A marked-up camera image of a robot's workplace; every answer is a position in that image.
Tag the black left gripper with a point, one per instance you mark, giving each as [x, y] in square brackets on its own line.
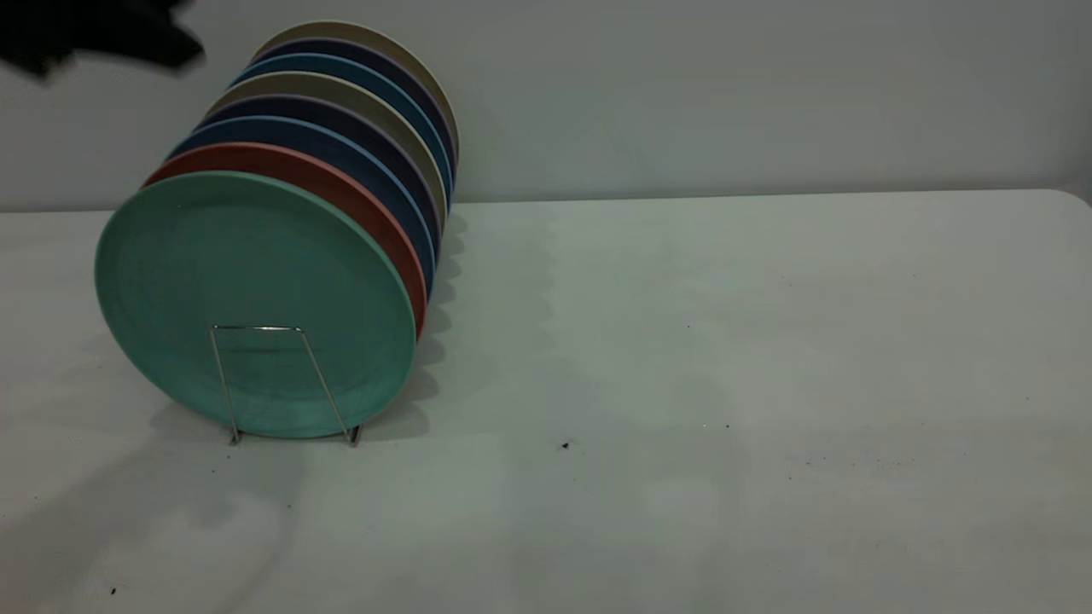
[94, 30]

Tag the green round plate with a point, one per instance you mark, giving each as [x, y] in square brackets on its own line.
[256, 273]

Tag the navy plate lavender rim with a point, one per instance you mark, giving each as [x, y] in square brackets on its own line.
[299, 107]

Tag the beige round plate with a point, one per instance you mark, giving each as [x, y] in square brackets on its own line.
[307, 83]
[350, 30]

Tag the blue plate light blue rim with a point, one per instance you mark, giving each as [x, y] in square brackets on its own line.
[299, 132]

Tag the teal blue round plate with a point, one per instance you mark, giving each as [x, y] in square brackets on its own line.
[324, 63]

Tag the dark purple round plate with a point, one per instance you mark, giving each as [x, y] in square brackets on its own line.
[333, 46]

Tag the pink round plate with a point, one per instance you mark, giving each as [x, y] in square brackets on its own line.
[299, 166]

